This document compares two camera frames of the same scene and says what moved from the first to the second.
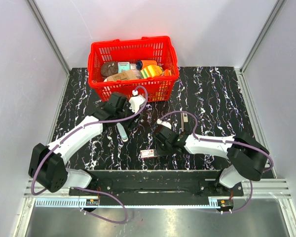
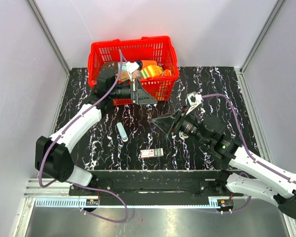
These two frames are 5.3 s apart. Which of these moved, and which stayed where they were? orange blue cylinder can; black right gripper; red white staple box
Moved: black right gripper
Stayed: orange blue cylinder can; red white staple box
